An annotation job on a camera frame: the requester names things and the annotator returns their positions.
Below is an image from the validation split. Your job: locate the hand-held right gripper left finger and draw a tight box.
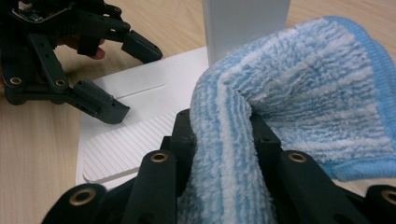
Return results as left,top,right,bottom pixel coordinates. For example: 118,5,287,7
168,107,198,198

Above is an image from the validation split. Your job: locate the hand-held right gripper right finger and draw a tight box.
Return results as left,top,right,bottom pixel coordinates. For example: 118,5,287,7
249,112,284,175

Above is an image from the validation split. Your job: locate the white desk lamp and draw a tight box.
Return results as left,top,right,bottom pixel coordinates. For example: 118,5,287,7
75,0,292,191

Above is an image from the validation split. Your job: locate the blue striped cloth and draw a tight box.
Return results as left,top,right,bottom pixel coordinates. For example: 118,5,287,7
177,15,396,224

